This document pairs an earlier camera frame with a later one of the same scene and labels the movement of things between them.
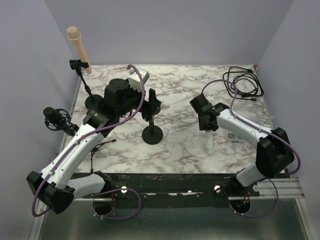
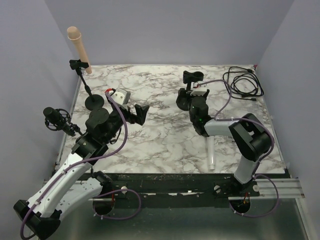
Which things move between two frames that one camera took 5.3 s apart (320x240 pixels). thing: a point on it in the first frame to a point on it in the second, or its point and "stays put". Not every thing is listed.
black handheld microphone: (52, 114) stays put
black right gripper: (203, 127) to (183, 93)
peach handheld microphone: (73, 33) stays put
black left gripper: (149, 107) to (133, 118)
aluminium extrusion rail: (286, 188) stays put
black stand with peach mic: (94, 99) stays put
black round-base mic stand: (152, 134) to (189, 77)
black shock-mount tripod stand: (71, 129) stays put
